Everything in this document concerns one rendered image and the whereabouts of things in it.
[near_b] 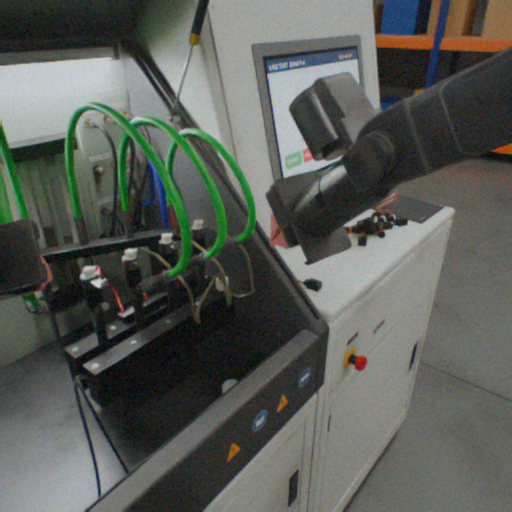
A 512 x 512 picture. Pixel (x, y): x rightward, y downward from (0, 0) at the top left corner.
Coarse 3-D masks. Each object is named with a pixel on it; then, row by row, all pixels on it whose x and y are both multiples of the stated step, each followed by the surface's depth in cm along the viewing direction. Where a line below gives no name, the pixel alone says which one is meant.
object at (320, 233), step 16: (288, 176) 50; (304, 176) 51; (320, 176) 46; (288, 192) 50; (304, 192) 47; (320, 192) 44; (288, 208) 49; (304, 208) 47; (320, 208) 45; (304, 224) 48; (320, 224) 46; (336, 224) 46; (304, 240) 48; (320, 240) 49; (336, 240) 50; (320, 256) 49
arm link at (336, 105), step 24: (312, 96) 42; (336, 96) 40; (360, 96) 41; (312, 120) 42; (336, 120) 40; (360, 120) 40; (312, 144) 43; (360, 144) 35; (384, 144) 33; (360, 168) 36; (384, 168) 34; (360, 192) 38
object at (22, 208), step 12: (0, 120) 69; (0, 132) 70; (0, 144) 72; (0, 168) 47; (12, 168) 76; (0, 180) 46; (12, 180) 77; (0, 192) 46; (0, 204) 46; (24, 204) 80; (0, 216) 46; (12, 216) 46; (24, 216) 81; (24, 300) 50; (36, 300) 52
